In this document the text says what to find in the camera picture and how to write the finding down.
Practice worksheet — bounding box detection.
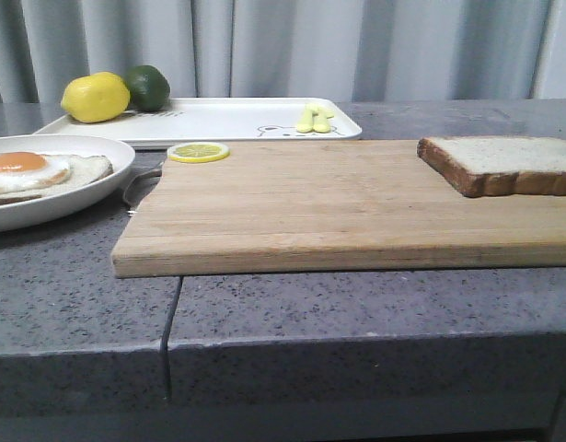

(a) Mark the bread slice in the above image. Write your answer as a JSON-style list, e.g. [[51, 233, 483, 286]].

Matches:
[[0, 155, 113, 205], [417, 135, 566, 198]]

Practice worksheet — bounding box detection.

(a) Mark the white round plate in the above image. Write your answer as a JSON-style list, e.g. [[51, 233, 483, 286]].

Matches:
[[0, 134, 135, 232]]

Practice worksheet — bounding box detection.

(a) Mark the fried egg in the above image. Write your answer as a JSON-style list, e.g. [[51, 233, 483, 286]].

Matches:
[[0, 151, 72, 194]]

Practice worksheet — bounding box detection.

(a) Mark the white bear-print tray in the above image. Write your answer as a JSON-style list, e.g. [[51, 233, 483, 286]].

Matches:
[[37, 98, 362, 149]]

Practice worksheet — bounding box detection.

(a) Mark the wooden cutting board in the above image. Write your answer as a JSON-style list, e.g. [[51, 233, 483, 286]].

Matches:
[[111, 140, 566, 277]]

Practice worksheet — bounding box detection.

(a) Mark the yellow plastic fork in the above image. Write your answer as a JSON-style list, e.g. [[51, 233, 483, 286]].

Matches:
[[295, 104, 318, 134]]

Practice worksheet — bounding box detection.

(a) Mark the yellow plastic knife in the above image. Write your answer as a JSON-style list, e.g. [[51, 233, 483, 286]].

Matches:
[[312, 105, 334, 134]]

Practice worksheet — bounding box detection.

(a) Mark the lemon slice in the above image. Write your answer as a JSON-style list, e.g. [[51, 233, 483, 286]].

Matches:
[[167, 142, 230, 163]]

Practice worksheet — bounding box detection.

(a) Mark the grey pleated curtain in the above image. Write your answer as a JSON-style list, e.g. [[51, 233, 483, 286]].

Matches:
[[0, 1, 566, 103]]

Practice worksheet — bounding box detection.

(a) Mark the green lime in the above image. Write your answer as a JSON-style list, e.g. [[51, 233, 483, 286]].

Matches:
[[123, 64, 170, 112]]

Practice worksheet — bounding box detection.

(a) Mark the yellow lemon front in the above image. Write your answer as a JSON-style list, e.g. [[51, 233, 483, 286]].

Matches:
[[61, 72, 131, 123]]

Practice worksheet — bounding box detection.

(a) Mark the metal cutting board handle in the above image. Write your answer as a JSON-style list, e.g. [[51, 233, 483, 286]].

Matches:
[[121, 161, 164, 216]]

